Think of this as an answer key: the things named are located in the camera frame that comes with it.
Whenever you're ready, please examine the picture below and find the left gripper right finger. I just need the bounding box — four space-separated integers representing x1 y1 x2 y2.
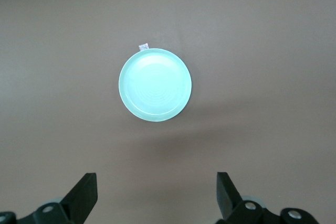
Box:
217 172 281 224

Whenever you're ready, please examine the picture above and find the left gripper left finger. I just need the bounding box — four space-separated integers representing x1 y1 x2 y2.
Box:
18 173 99 224

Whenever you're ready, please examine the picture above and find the green plastic plate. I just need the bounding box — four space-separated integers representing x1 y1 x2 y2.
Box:
118 48 193 123

